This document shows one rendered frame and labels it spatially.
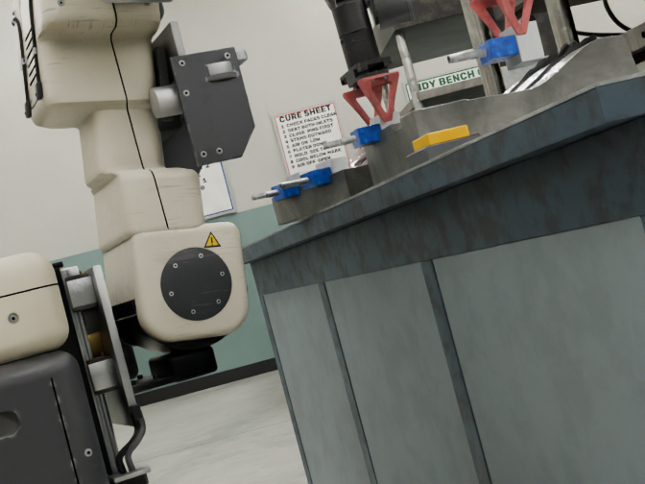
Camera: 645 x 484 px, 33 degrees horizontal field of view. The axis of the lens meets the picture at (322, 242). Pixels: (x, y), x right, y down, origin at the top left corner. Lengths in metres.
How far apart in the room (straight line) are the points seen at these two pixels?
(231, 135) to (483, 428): 0.56
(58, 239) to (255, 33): 2.30
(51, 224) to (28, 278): 7.67
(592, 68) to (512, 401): 0.55
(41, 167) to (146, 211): 7.53
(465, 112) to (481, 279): 0.29
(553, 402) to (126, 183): 0.65
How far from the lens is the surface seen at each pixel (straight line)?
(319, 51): 9.10
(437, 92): 6.36
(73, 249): 8.99
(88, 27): 1.59
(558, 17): 2.78
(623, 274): 1.17
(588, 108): 1.05
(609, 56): 1.78
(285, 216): 2.07
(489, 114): 1.67
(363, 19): 1.82
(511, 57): 1.59
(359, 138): 1.78
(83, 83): 1.61
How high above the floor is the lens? 0.70
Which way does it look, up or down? 1 degrees up
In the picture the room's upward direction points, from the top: 15 degrees counter-clockwise
